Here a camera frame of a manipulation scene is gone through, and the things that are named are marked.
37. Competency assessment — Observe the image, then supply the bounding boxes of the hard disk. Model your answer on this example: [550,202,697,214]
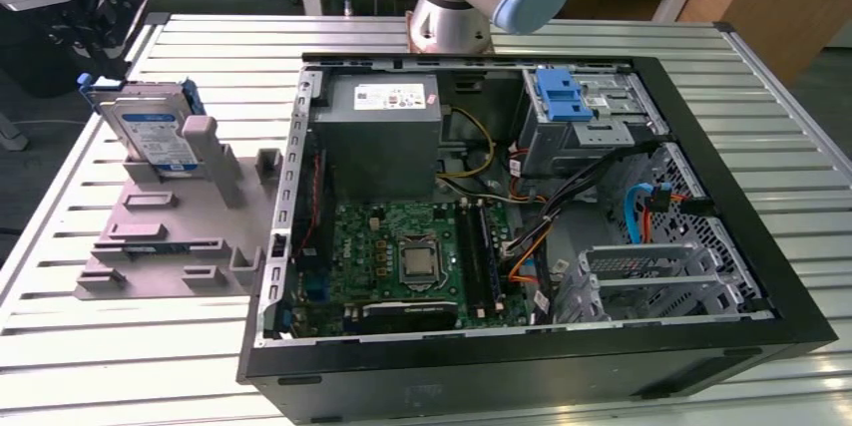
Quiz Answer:
[77,72,202,179]

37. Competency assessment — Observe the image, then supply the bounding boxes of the metal disk bay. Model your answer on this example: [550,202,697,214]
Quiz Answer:
[573,241,761,323]

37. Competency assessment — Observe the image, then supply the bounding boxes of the grey chair base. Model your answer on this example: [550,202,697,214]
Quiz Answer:
[0,111,30,152]

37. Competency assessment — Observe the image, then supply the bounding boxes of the grey parts rack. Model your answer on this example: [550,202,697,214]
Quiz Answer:
[73,114,286,302]

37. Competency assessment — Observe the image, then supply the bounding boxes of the RAM stick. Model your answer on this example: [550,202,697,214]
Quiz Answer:
[123,243,190,254]

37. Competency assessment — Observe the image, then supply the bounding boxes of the grey power supply unit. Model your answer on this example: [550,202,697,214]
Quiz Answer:
[311,72,445,203]

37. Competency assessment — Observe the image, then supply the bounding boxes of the green motherboard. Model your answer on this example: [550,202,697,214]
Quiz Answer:
[293,199,541,337]

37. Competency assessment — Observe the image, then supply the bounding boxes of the CPU socket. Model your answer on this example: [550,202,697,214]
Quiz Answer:
[394,231,446,296]

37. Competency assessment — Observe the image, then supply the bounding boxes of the silver CPU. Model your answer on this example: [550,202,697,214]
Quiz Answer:
[402,247,435,278]

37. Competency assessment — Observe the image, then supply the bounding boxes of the blue plastic drive latch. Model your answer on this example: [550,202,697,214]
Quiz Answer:
[534,67,599,123]

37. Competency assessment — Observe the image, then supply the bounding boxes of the black RAM slot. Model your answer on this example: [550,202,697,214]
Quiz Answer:
[454,199,483,315]
[466,199,497,315]

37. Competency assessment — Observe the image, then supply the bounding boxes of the black graphics card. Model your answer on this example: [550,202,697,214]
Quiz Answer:
[346,298,462,333]

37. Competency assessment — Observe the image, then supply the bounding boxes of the metal optical drive cage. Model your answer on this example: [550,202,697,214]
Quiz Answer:
[517,66,671,181]

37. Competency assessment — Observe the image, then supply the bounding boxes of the black PC case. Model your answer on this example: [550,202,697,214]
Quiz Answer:
[237,50,839,425]

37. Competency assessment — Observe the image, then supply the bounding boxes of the yellow wire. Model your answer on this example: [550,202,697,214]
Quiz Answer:
[437,105,499,181]

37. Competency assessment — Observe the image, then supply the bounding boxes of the black sleeved wire bundle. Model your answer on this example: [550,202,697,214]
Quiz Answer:
[502,142,665,260]

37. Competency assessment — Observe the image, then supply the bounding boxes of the orange wire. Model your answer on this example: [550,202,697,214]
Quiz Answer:
[506,240,542,290]

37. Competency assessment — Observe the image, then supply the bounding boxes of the blue data wire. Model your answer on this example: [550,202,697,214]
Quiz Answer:
[623,182,661,246]

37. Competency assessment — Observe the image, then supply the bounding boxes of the power wire with black connector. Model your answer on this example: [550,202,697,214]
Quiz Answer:
[645,185,715,217]

